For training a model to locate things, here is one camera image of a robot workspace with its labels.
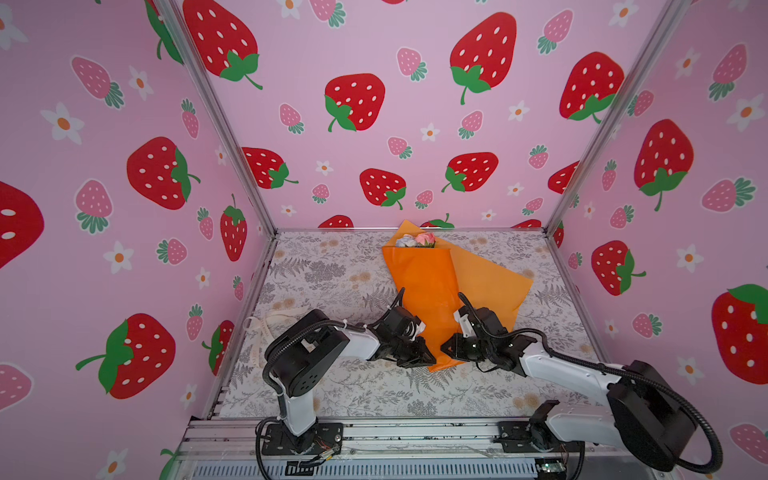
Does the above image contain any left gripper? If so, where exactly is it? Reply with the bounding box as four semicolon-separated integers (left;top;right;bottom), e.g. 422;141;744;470
389;335;439;366

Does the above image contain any orange wrapping paper sheet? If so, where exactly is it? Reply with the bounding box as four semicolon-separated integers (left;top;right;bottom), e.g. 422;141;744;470
382;221;533;372

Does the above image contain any pink fake rose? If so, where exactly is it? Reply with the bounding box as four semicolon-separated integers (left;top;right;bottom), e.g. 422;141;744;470
415;232;436;248

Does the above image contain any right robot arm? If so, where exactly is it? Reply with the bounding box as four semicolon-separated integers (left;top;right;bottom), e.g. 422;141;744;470
441;305;724;474

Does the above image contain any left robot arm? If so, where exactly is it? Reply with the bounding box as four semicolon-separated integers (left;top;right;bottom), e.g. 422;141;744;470
262;304;437;438

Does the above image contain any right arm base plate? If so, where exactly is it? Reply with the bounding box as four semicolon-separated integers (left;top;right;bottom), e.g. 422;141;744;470
492;420;580;454

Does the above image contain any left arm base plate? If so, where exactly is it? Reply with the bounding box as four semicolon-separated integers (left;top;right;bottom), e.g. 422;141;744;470
260;422;344;456

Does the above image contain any aluminium front rail frame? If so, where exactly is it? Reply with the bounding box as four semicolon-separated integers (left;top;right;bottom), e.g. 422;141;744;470
173;416;676;480

